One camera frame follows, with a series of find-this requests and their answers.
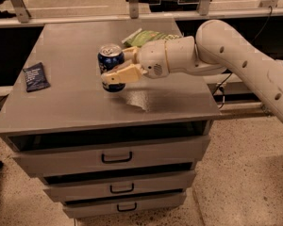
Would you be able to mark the middle grey drawer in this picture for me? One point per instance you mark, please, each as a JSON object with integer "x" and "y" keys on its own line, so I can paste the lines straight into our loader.
{"x": 121, "y": 186}

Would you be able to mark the grey drawer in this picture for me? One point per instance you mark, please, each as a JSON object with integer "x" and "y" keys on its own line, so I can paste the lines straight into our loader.
{"x": 116, "y": 156}
{"x": 121, "y": 186}
{"x": 124, "y": 205}

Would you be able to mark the bottom grey drawer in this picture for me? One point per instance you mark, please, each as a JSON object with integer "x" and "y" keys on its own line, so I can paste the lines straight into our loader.
{"x": 124, "y": 205}

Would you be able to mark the green jalapeno chip bag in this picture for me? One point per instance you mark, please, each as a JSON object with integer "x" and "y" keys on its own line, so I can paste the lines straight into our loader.
{"x": 141, "y": 37}

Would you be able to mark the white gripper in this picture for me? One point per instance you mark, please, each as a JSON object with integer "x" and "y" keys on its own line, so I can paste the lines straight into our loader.
{"x": 151, "y": 59}

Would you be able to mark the top grey drawer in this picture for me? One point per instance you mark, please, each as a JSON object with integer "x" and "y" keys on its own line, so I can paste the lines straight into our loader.
{"x": 116, "y": 156}

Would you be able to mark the grey drawer cabinet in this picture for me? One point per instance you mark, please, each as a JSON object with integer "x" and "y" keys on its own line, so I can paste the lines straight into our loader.
{"x": 76, "y": 111}

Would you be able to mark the blue pepsi can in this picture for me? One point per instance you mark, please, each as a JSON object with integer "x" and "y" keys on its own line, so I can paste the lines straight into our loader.
{"x": 109, "y": 56}

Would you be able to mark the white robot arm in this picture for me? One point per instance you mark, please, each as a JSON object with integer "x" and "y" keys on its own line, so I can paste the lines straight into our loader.
{"x": 216, "y": 47}

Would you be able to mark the dark blue snack packet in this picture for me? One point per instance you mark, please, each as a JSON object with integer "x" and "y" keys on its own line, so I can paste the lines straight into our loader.
{"x": 35, "y": 78}

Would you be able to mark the grey metal railing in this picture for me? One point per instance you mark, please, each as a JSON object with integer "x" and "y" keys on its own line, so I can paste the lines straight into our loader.
{"x": 40, "y": 12}

